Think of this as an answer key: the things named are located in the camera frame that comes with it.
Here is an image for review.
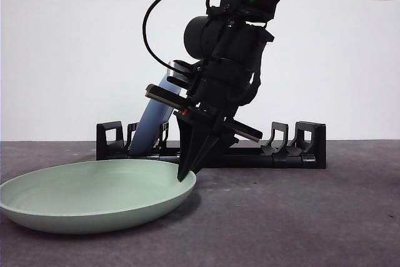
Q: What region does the blue round plate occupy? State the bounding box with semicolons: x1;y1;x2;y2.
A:
129;74;176;156

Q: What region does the green round plate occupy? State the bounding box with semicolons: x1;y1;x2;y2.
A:
0;158;198;235

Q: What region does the black plastic plate rack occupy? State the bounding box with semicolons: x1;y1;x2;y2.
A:
96;120;328;170

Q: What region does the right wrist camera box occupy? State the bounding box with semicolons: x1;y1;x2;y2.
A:
167;59;203;88

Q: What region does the black camera cable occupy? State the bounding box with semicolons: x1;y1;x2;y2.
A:
142;0;210;69

